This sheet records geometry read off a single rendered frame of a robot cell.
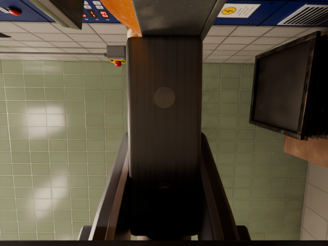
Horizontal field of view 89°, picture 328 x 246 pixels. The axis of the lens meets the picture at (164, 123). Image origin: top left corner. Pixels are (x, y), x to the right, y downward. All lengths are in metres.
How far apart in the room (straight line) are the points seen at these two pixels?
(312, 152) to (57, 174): 1.64
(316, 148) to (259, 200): 0.93
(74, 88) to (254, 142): 1.48
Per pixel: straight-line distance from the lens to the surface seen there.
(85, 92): 1.44
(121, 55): 1.02
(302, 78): 0.63
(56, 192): 1.73
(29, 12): 0.77
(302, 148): 0.97
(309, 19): 0.80
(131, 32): 0.18
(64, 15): 0.42
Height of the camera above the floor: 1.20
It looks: 1 degrees down
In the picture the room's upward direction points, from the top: 89 degrees counter-clockwise
